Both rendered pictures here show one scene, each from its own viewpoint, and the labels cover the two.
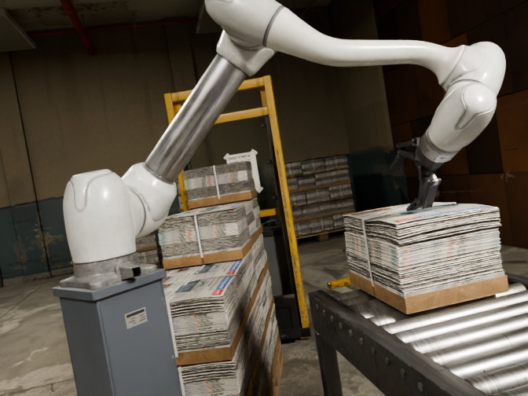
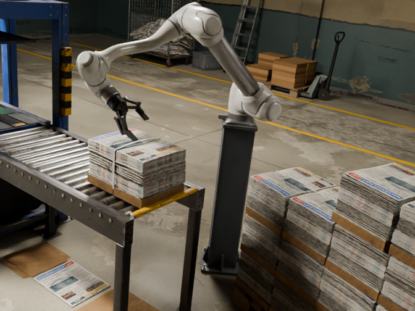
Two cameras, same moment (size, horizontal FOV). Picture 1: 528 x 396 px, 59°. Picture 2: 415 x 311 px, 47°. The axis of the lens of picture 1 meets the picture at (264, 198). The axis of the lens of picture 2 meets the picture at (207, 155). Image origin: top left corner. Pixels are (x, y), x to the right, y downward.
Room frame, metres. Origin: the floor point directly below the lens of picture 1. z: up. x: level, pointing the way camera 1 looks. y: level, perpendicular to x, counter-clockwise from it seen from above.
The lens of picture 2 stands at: (3.12, -1.62, 1.80)
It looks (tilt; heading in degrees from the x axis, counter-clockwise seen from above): 20 degrees down; 137
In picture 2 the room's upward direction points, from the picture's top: 6 degrees clockwise
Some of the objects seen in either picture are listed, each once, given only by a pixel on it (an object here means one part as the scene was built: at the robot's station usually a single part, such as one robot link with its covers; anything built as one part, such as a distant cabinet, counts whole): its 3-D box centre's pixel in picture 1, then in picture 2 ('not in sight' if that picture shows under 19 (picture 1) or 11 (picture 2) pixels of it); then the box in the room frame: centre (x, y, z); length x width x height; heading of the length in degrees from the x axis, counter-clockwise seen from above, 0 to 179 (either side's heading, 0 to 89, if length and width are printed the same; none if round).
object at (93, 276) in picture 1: (111, 267); (236, 116); (1.16, 0.40, 1.03); 0.22 x 0.18 x 0.06; 49
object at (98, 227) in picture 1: (100, 213); (244, 95); (1.19, 0.42, 1.17); 0.18 x 0.16 x 0.22; 169
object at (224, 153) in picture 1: (231, 167); not in sight; (3.30, 0.19, 1.28); 0.57 x 0.01 x 0.65; 84
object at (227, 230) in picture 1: (206, 236); (389, 204); (2.25, 0.30, 0.95); 0.38 x 0.29 x 0.23; 83
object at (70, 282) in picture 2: not in sight; (71, 282); (0.85, -0.50, 0.00); 0.37 x 0.28 x 0.01; 12
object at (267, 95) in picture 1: (284, 203); not in sight; (3.25, -0.13, 0.97); 0.09 x 0.09 x 1.75; 84
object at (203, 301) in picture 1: (219, 352); (342, 289); (2.13, 0.31, 0.42); 1.17 x 0.39 x 0.83; 174
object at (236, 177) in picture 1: (235, 269); not in sight; (2.85, 0.24, 0.65); 0.39 x 0.30 x 1.29; 84
